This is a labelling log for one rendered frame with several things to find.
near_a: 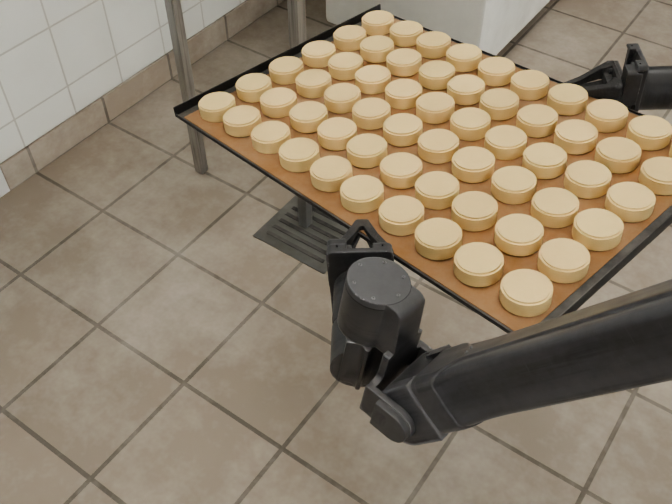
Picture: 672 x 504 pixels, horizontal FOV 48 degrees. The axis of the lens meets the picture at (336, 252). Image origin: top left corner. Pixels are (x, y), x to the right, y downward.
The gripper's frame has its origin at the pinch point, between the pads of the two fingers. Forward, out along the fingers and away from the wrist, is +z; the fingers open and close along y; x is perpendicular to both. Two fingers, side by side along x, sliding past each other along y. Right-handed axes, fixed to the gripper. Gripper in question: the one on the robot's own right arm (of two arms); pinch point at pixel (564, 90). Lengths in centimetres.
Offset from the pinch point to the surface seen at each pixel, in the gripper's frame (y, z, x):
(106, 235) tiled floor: -86, 104, -66
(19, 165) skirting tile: -77, 134, -87
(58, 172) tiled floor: -83, 126, -92
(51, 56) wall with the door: -51, 122, -105
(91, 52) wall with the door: -57, 115, -117
